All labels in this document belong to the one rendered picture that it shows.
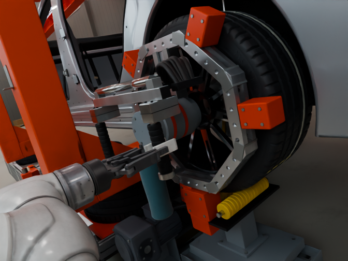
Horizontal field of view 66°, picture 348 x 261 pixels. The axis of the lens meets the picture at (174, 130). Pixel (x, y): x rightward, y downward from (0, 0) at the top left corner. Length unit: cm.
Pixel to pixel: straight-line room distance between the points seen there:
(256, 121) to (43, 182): 50
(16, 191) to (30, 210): 11
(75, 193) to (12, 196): 11
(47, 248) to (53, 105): 87
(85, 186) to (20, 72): 71
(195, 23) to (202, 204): 61
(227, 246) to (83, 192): 84
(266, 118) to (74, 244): 51
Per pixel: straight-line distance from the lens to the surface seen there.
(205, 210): 101
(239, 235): 123
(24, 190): 54
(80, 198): 57
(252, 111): 71
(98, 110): 95
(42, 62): 121
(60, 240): 39
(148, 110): 65
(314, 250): 137
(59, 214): 43
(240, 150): 78
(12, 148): 312
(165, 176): 69
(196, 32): 79
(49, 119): 119
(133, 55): 111
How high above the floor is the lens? 101
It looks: 12 degrees down
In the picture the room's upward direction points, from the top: 14 degrees counter-clockwise
